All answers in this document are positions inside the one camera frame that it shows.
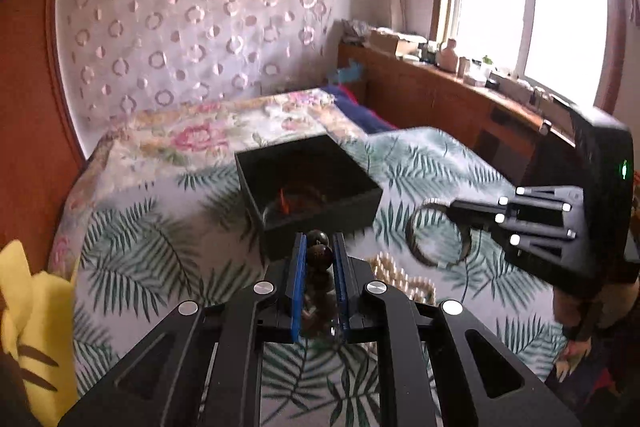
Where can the floral paper stack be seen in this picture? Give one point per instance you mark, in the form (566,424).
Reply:
(356,32)

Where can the yellow plush toy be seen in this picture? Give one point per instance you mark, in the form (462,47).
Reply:
(35,322)

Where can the person's right hand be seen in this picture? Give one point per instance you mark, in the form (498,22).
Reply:
(617,307)

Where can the floral quilt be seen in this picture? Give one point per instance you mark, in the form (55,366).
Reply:
(200,132)

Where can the brown louvred wardrobe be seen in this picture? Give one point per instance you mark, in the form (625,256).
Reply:
(30,107)

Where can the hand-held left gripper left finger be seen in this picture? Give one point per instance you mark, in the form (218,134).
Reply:
(298,287)

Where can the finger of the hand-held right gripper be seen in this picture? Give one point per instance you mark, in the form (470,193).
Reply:
(540,202)
(540,244)

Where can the dark bangle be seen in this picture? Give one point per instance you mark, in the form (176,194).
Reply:
(414,247)

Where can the sheer circle-pattern curtain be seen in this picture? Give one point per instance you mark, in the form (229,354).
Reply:
(190,22)

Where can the wooden cabinet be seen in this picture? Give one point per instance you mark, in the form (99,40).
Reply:
(430,102)

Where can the black jewelry box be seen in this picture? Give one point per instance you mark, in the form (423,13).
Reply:
(350,202)

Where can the window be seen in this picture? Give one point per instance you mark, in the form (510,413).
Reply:
(550,7)

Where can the blue plastic bag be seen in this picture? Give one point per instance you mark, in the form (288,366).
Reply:
(350,72)

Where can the pink jug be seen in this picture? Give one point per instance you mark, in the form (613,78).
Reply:
(449,56)

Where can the cardboard box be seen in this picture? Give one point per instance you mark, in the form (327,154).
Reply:
(392,42)

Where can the leaf-print blanket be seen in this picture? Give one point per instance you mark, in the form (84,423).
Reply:
(150,257)

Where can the navy blue blanket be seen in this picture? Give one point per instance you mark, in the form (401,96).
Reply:
(360,112)

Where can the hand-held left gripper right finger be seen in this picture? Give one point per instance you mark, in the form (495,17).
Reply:
(341,287)

